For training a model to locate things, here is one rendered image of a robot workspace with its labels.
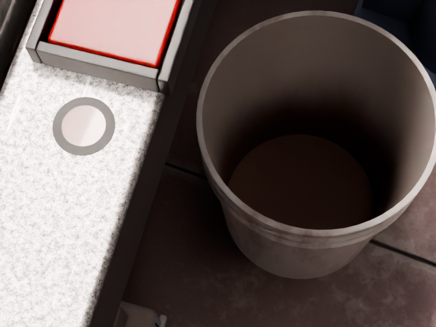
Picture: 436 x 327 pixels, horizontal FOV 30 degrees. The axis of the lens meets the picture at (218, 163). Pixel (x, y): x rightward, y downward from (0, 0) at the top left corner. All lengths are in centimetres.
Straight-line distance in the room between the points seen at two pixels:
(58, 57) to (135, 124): 5
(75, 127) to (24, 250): 7
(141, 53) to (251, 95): 79
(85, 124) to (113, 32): 5
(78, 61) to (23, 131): 5
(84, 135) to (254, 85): 78
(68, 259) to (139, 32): 12
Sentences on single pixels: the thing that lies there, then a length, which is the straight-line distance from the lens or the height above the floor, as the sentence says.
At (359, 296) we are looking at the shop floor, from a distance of 133.
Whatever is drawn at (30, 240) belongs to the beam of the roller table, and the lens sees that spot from 40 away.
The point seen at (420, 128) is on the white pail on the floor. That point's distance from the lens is 109.
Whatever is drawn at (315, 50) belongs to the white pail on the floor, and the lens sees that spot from 115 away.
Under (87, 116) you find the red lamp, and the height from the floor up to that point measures 92.
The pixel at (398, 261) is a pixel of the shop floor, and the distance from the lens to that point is 135.
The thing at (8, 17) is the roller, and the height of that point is 91.
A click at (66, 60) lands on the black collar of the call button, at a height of 93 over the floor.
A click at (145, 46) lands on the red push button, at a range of 42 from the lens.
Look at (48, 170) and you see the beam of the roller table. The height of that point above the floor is 92.
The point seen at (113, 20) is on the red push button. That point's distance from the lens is 43.
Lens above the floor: 129
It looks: 70 degrees down
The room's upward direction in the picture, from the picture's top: 5 degrees counter-clockwise
